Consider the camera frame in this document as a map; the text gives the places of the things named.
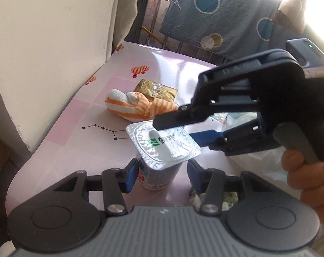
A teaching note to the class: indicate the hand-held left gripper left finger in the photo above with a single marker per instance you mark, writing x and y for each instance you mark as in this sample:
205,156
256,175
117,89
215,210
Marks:
131,175

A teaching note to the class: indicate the gold snack packet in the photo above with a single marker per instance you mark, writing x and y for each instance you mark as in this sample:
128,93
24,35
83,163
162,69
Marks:
146,85

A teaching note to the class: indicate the blue blanket with circles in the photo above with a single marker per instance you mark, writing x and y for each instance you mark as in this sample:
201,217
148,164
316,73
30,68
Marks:
231,18

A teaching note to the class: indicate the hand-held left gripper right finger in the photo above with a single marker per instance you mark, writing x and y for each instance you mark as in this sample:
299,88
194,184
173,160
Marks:
194,175

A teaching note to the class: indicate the metal balcony railing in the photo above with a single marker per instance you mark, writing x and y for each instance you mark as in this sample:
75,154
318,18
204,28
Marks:
165,41

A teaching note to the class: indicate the beige hanging cloth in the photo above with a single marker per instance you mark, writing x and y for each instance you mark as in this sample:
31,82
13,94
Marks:
295,5

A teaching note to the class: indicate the black door frame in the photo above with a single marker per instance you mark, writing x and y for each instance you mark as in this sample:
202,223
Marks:
143,5

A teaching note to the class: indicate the light blue plastic bag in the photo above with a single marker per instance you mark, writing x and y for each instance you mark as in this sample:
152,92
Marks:
258,166

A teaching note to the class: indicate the person's right hand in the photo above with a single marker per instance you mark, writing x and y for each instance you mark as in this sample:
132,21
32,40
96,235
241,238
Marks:
311,182

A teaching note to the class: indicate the yellow stick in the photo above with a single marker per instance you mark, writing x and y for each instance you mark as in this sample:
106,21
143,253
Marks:
151,34

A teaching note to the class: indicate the beige curtain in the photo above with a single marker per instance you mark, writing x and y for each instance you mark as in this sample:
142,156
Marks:
124,13

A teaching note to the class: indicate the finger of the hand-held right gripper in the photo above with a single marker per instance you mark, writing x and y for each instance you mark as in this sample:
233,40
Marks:
207,138
172,119

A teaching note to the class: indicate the white yogurt cup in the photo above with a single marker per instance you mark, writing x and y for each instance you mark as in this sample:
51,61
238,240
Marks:
167,150

